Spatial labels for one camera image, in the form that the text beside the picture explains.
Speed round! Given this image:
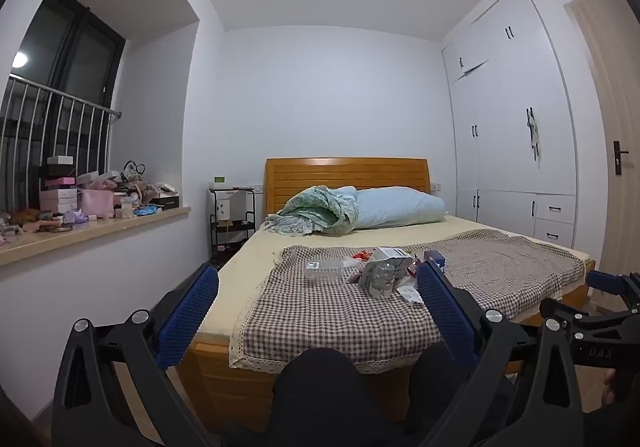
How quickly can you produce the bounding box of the clear plastic bottle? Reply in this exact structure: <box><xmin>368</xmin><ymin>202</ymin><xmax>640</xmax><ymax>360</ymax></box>
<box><xmin>304</xmin><ymin>257</ymin><xmax>362</xmax><ymax>284</ymax></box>

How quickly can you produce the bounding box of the stack of pink white boxes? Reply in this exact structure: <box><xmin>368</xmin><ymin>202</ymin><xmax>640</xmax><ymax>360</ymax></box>
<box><xmin>39</xmin><ymin>156</ymin><xmax>82</xmax><ymax>216</ymax></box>

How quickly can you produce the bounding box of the person's right leg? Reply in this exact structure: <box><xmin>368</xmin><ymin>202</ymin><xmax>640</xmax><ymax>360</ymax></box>
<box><xmin>402</xmin><ymin>341</ymin><xmax>518</xmax><ymax>447</ymax></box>

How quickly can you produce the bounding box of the white box device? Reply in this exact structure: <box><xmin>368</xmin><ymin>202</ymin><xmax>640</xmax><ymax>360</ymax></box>
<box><xmin>215</xmin><ymin>190</ymin><xmax>250</xmax><ymax>223</ymax></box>

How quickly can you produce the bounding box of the person's left leg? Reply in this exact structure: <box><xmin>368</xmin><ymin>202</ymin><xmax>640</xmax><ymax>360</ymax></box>
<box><xmin>271</xmin><ymin>347</ymin><xmax>375</xmax><ymax>447</ymax></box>

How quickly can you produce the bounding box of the green patterned quilt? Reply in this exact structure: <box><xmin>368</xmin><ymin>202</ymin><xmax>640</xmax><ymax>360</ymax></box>
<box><xmin>263</xmin><ymin>186</ymin><xmax>360</xmax><ymax>236</ymax></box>

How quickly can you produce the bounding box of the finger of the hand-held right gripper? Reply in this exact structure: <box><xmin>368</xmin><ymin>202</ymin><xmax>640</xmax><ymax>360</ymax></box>
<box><xmin>540</xmin><ymin>297</ymin><xmax>640</xmax><ymax>330</ymax></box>
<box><xmin>586</xmin><ymin>271</ymin><xmax>640</xmax><ymax>314</ymax></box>

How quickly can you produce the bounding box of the pile of mixed small items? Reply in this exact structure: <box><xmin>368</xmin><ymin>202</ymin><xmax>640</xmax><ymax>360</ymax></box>
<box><xmin>112</xmin><ymin>160</ymin><xmax>153</xmax><ymax>208</ymax></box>

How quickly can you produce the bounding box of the dark framed window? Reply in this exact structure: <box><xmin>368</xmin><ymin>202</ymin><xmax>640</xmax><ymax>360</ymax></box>
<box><xmin>0</xmin><ymin>0</ymin><xmax>126</xmax><ymax>214</ymax></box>

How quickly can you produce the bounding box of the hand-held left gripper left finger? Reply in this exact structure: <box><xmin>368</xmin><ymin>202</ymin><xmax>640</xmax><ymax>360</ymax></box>
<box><xmin>50</xmin><ymin>263</ymin><xmax>221</xmax><ymax>447</ymax></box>

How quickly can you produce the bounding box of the cream mattress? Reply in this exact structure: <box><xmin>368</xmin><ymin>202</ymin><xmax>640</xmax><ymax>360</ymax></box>
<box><xmin>196</xmin><ymin>214</ymin><xmax>594</xmax><ymax>344</ymax></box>

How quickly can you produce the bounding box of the person's leg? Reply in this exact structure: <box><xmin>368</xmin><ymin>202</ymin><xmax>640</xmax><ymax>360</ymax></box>
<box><xmin>271</xmin><ymin>347</ymin><xmax>375</xmax><ymax>447</ymax></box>
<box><xmin>402</xmin><ymin>341</ymin><xmax>518</xmax><ymax>447</ymax></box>

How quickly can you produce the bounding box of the wooden headboard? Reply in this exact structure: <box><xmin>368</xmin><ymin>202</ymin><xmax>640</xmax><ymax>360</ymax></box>
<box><xmin>177</xmin><ymin>157</ymin><xmax>598</xmax><ymax>434</ymax></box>

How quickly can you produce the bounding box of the white milk carton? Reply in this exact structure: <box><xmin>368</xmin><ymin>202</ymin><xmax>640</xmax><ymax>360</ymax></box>
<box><xmin>357</xmin><ymin>247</ymin><xmax>414</xmax><ymax>299</ymax></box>

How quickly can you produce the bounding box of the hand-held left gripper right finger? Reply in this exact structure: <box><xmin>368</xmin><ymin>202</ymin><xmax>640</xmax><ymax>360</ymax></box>
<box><xmin>415</xmin><ymin>259</ymin><xmax>587</xmax><ymax>447</ymax></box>

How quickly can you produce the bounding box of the brown plush item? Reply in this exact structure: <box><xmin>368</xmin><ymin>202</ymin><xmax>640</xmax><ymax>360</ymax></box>
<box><xmin>10</xmin><ymin>208</ymin><xmax>42</xmax><ymax>226</ymax></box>

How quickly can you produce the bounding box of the dark door handle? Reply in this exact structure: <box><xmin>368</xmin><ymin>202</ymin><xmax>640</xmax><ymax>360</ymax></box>
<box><xmin>613</xmin><ymin>141</ymin><xmax>629</xmax><ymax>177</ymax></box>

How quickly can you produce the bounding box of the white plastic bag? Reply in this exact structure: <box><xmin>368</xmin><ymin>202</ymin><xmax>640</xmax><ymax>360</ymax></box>
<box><xmin>397</xmin><ymin>274</ymin><xmax>425</xmax><ymax>304</ymax></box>

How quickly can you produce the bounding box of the white wardrobe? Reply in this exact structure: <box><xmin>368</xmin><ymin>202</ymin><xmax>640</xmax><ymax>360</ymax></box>
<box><xmin>441</xmin><ymin>0</ymin><xmax>579</xmax><ymax>248</ymax></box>

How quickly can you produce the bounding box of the light blue pillow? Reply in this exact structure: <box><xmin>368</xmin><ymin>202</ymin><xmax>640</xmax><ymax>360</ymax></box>
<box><xmin>352</xmin><ymin>186</ymin><xmax>448</xmax><ymax>230</ymax></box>

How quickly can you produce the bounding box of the metal window railing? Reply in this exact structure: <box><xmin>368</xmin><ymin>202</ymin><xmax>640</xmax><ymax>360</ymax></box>
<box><xmin>0</xmin><ymin>74</ymin><xmax>123</xmax><ymax>214</ymax></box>

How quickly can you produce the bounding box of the person's right hand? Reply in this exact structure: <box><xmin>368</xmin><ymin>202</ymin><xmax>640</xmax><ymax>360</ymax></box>
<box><xmin>601</xmin><ymin>369</ymin><xmax>622</xmax><ymax>409</ymax></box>

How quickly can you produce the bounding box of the wooden door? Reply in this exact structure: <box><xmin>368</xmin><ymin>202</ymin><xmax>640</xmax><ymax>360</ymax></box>
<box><xmin>563</xmin><ymin>0</ymin><xmax>640</xmax><ymax>314</ymax></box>

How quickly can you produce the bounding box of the brown checkered blanket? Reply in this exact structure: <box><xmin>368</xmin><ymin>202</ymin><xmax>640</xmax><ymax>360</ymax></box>
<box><xmin>228</xmin><ymin>229</ymin><xmax>586</xmax><ymax>375</ymax></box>

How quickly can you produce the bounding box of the pink pouch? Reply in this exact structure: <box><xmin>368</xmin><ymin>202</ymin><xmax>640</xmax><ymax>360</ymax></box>
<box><xmin>77</xmin><ymin>187</ymin><xmax>115</xmax><ymax>220</ymax></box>

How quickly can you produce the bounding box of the black trolley cart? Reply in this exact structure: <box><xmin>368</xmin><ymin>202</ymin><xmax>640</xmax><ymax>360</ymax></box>
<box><xmin>208</xmin><ymin>186</ymin><xmax>258</xmax><ymax>271</ymax></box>

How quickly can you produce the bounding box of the hanging cloth ornament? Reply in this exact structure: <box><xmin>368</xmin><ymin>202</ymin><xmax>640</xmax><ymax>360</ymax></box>
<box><xmin>524</xmin><ymin>106</ymin><xmax>544</xmax><ymax>173</ymax></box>

